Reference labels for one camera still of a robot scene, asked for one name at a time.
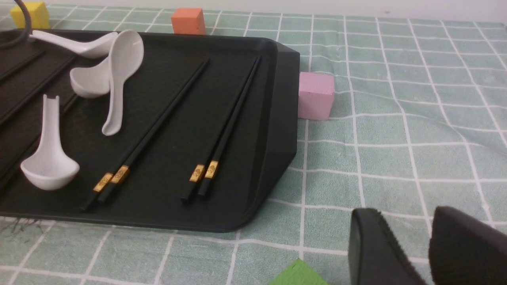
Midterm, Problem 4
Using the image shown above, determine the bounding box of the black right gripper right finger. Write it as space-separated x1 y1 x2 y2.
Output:
429 206 507 285

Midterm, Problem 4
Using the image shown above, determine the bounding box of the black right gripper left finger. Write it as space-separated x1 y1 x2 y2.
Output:
348 209 426 285

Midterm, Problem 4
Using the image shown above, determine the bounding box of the green foam block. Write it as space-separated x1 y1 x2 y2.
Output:
270 258 328 285

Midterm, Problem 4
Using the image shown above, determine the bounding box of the green checkered tablecloth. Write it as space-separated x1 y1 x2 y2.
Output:
1 9 507 285

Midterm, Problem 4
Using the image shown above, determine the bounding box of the pink foam cube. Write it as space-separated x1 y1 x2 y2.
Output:
297 72 335 121

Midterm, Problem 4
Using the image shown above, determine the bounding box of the black chopstick gold band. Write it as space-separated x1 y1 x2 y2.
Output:
197 56 261 199
180 56 261 204
80 58 207 212
97 59 210 204

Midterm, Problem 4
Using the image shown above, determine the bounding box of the black plastic tray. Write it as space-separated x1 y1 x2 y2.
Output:
1 33 300 232

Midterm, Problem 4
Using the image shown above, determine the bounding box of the orange foam cube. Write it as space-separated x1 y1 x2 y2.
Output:
171 8 206 35

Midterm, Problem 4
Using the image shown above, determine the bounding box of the white ceramic spoon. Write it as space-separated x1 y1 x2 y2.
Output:
102 30 145 137
29 30 118 59
20 94 80 191
69 57 110 99

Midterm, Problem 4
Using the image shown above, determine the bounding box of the yellow foam cube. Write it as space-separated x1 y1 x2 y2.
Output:
10 1 51 29

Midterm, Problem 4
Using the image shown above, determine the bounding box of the black cable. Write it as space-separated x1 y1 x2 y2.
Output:
0 0 32 50

